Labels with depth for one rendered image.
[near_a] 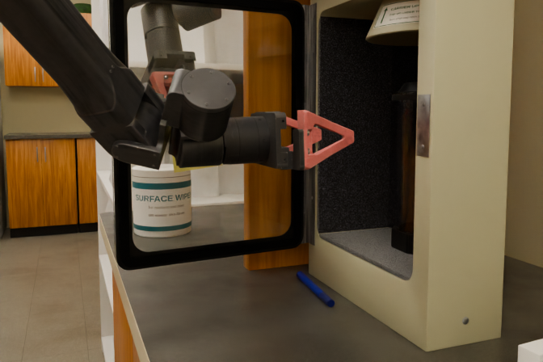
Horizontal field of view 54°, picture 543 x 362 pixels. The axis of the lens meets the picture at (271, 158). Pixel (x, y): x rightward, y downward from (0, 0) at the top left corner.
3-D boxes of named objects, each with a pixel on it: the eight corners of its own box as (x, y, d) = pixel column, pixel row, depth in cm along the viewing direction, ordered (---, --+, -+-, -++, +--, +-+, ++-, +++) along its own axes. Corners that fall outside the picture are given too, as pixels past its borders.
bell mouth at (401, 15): (440, 48, 86) (441, 13, 86) (529, 33, 70) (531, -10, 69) (343, 43, 80) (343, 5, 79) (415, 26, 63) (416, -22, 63)
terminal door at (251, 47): (303, 246, 89) (305, 1, 86) (115, 272, 75) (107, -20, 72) (300, 246, 90) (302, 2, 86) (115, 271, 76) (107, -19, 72)
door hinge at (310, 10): (308, 242, 91) (309, 6, 87) (314, 246, 89) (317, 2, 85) (300, 242, 90) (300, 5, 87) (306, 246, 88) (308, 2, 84)
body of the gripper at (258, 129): (263, 112, 71) (208, 115, 69) (290, 111, 62) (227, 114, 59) (265, 161, 72) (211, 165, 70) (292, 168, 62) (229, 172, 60)
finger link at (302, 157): (335, 108, 69) (266, 111, 66) (361, 107, 62) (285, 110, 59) (336, 162, 70) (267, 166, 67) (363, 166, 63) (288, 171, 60)
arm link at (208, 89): (132, 104, 67) (111, 158, 62) (134, 35, 58) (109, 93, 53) (225, 127, 68) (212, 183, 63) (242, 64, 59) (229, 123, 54)
